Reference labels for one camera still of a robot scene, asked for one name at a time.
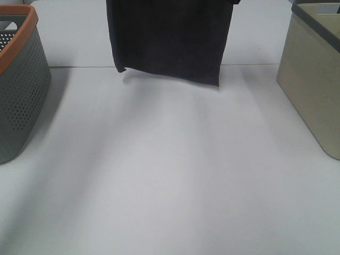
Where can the beige basket grey rim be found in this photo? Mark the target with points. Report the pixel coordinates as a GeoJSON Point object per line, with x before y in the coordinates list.
{"type": "Point", "coordinates": [309, 69]}

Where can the dark navy towel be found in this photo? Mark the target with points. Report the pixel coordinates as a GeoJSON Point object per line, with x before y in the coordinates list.
{"type": "Point", "coordinates": [180, 39]}

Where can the grey perforated basket orange rim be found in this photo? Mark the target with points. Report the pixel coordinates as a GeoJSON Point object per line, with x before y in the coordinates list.
{"type": "Point", "coordinates": [25, 78]}

